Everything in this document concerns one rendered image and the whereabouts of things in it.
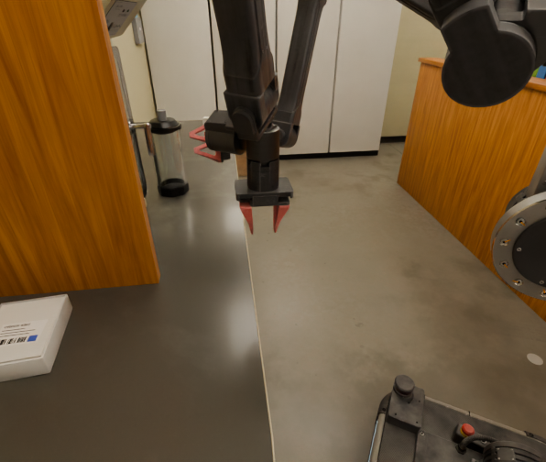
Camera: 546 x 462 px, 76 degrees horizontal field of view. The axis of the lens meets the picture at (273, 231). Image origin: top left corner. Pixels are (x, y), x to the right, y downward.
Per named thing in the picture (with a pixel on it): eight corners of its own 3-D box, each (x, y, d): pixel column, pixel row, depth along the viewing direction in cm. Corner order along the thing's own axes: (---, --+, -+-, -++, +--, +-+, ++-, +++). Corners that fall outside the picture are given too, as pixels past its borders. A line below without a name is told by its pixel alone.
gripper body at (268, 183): (234, 188, 67) (232, 150, 63) (287, 185, 68) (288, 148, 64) (236, 203, 61) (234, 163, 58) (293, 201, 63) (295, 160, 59)
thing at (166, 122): (143, 135, 107) (138, 112, 103) (158, 126, 114) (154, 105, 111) (170, 137, 105) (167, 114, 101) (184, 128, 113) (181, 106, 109)
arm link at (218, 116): (248, 113, 49) (272, 79, 54) (181, 104, 53) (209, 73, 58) (264, 174, 59) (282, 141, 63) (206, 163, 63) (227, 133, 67)
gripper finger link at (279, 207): (248, 224, 72) (246, 181, 67) (282, 221, 73) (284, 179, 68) (251, 242, 66) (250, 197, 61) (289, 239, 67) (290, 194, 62)
